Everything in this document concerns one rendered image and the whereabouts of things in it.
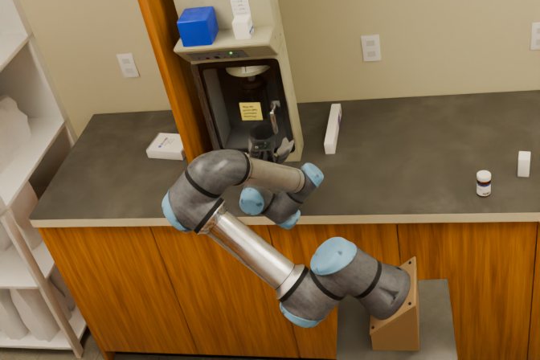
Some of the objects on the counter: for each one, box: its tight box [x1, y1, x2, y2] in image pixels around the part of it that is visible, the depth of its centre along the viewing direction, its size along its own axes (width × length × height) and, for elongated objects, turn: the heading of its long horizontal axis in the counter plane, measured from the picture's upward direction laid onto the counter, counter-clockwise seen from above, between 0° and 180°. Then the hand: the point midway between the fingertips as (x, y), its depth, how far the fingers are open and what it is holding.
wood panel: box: [124, 0, 213, 164], centre depth 239 cm, size 49×3×140 cm, turn 3°
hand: (272, 142), depth 237 cm, fingers open, 14 cm apart
